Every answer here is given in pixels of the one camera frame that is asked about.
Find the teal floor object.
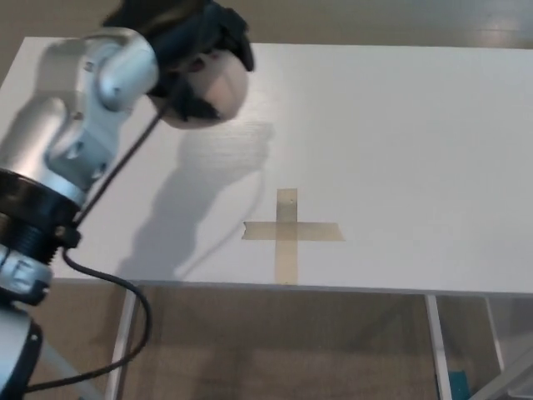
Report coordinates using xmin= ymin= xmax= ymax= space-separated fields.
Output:
xmin=448 ymin=368 xmax=470 ymax=400

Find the grey metal stand leg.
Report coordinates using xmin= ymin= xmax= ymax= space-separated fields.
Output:
xmin=470 ymin=349 xmax=533 ymax=400

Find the pink dumpling plush toy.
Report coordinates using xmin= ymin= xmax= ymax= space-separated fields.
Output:
xmin=160 ymin=47 xmax=250 ymax=130

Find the white table leg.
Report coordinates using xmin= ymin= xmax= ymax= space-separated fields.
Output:
xmin=425 ymin=294 xmax=453 ymax=400
xmin=482 ymin=296 xmax=507 ymax=372
xmin=103 ymin=285 xmax=141 ymax=400

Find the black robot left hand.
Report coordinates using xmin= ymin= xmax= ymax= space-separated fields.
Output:
xmin=102 ymin=0 xmax=256 ymax=123

